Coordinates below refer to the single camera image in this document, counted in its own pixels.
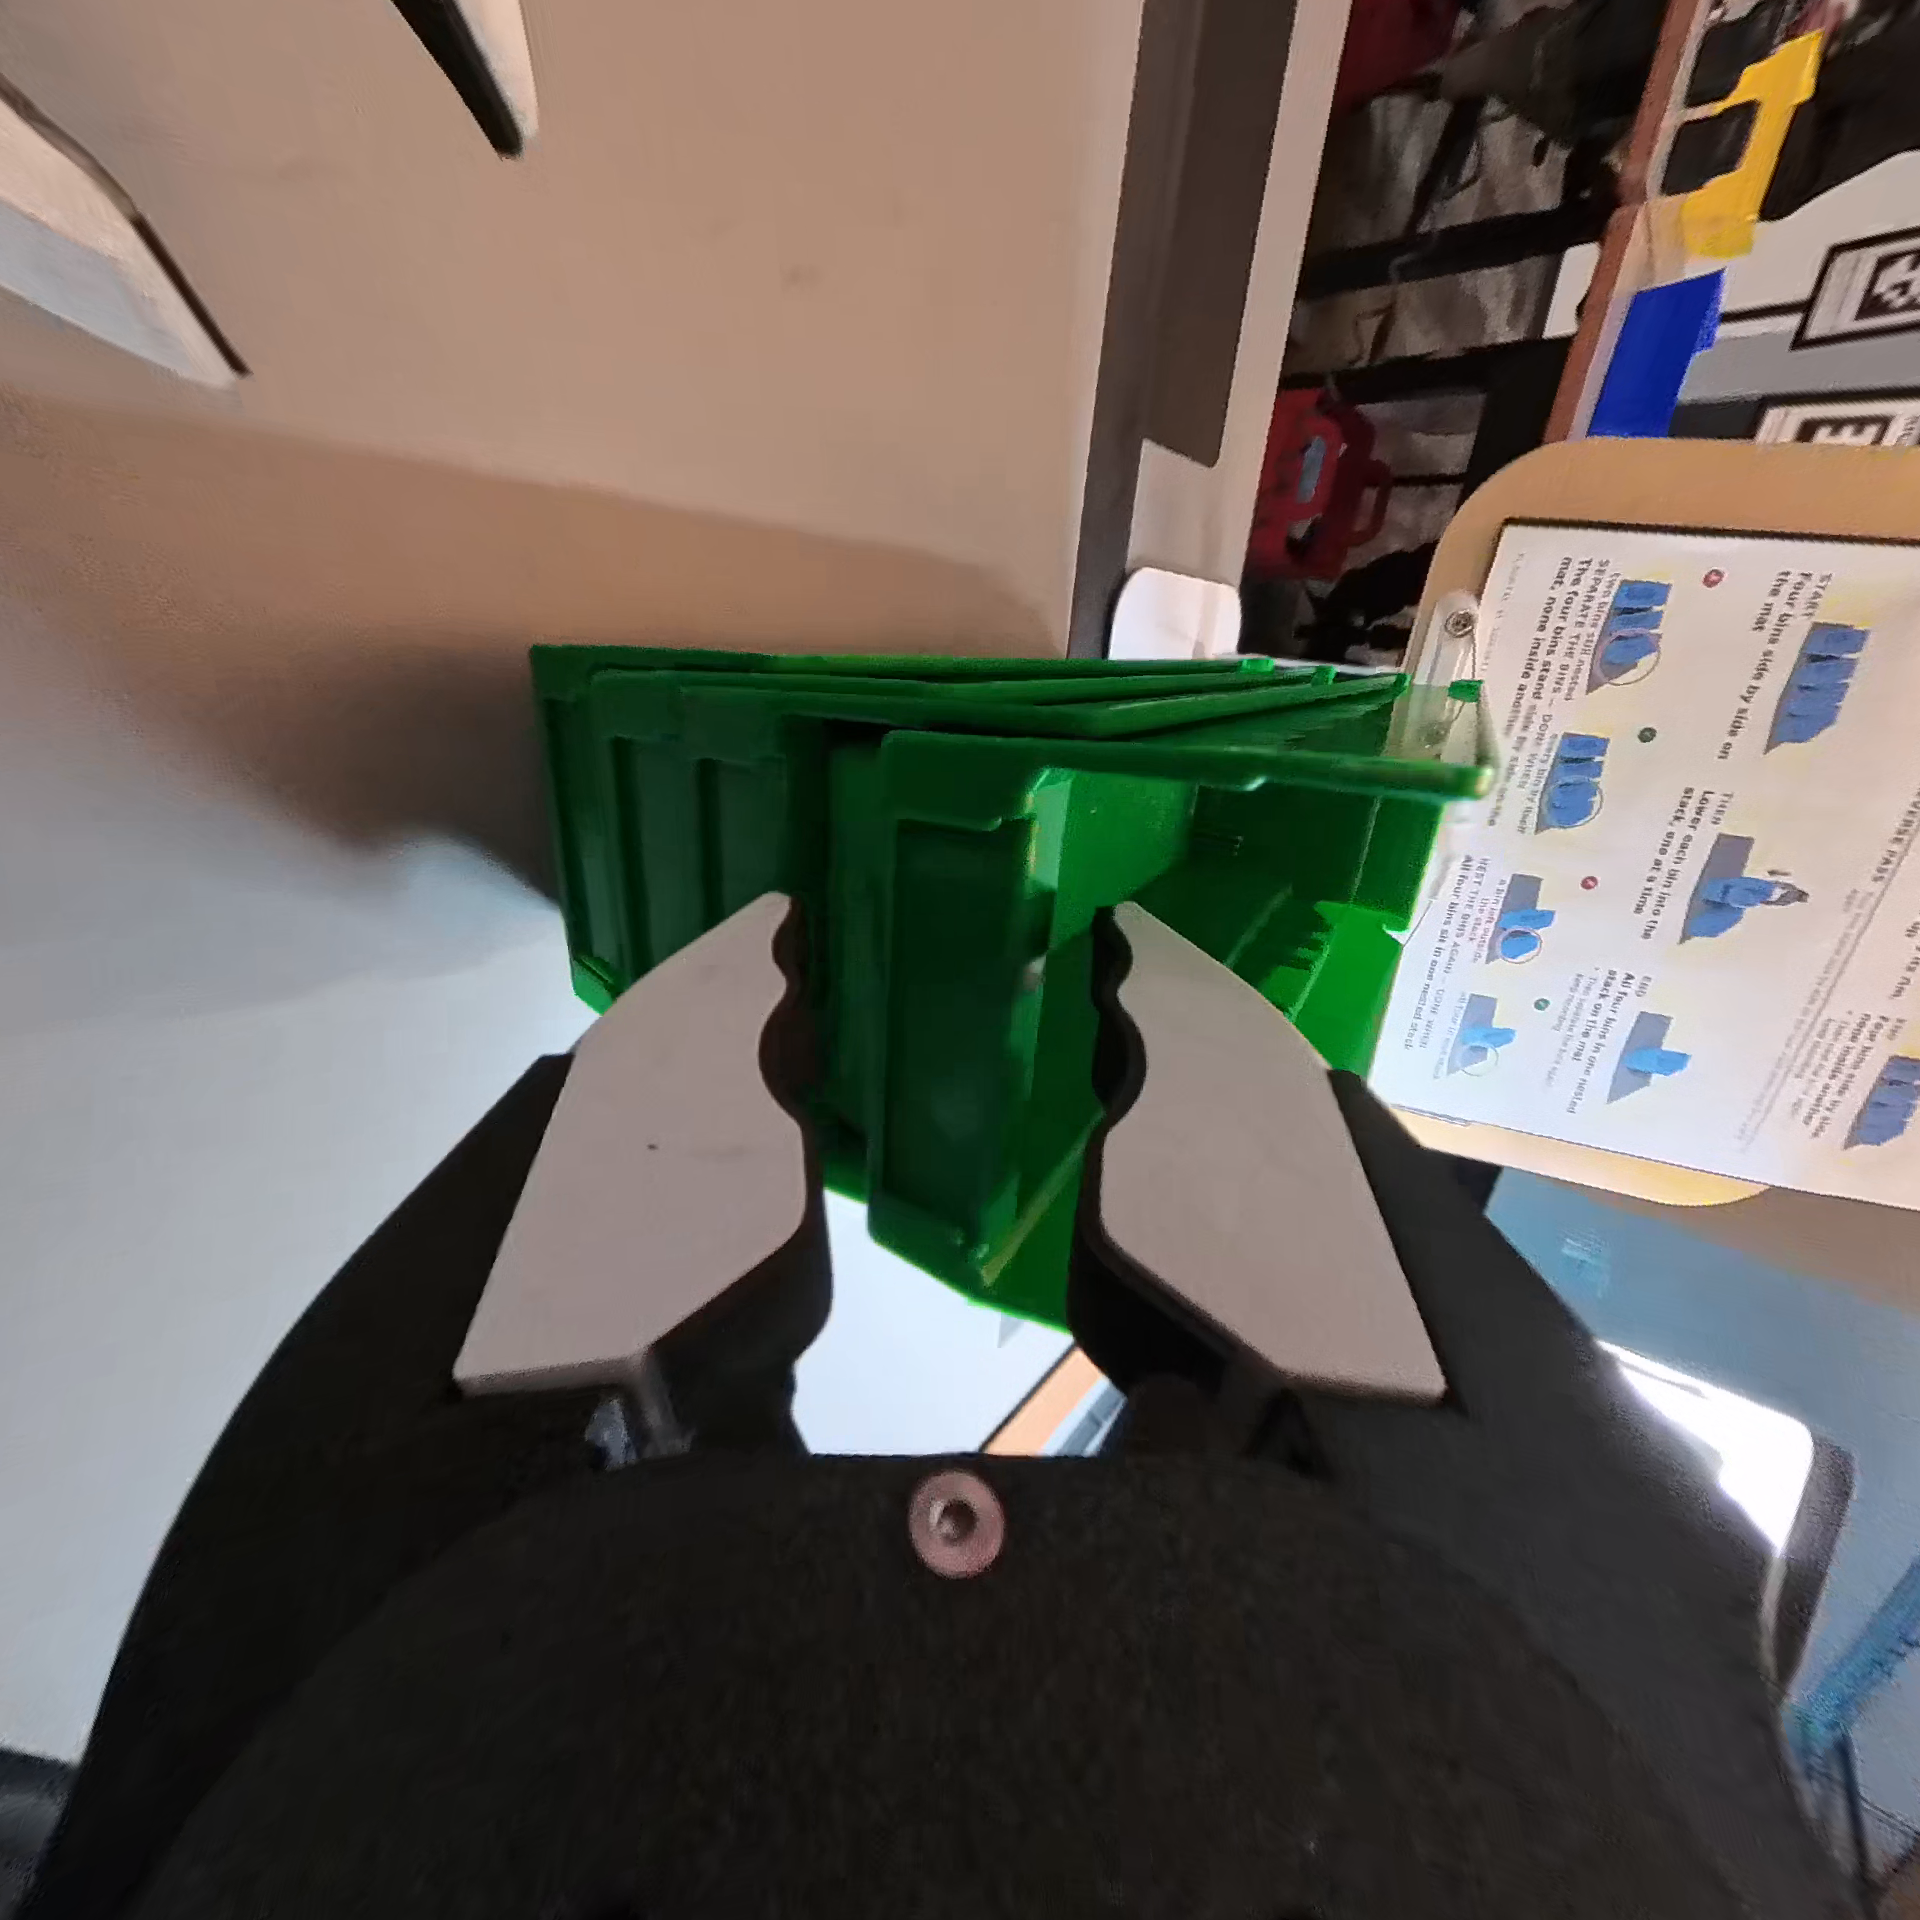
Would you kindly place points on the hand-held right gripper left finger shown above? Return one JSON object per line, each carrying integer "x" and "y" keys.
{"x": 645, "y": 1201}

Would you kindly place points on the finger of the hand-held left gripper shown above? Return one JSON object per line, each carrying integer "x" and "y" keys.
{"x": 489, "y": 61}
{"x": 90, "y": 255}

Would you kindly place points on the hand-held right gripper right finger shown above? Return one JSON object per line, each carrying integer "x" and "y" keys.
{"x": 1260, "y": 1214}

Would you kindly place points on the green plastic bin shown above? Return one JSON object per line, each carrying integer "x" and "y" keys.
{"x": 661, "y": 840}
{"x": 960, "y": 1021}
{"x": 764, "y": 901}
{"x": 579, "y": 840}

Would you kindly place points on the wood-edged white desk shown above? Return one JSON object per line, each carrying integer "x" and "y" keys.
{"x": 1034, "y": 1410}

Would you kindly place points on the white page holder bar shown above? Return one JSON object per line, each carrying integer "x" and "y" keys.
{"x": 1449, "y": 720}

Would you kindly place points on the printed instruction sheet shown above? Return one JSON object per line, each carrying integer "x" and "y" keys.
{"x": 1695, "y": 750}

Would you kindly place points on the instruction sheet on board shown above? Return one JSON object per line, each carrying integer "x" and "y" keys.
{"x": 1651, "y": 480}

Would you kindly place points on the blue storage box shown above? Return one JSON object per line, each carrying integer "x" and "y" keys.
{"x": 1651, "y": 353}

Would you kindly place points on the black-white marker sign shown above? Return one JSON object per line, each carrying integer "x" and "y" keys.
{"x": 1844, "y": 422}
{"x": 1875, "y": 292}

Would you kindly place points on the yellow tool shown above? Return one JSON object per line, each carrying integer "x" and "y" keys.
{"x": 1784, "y": 74}

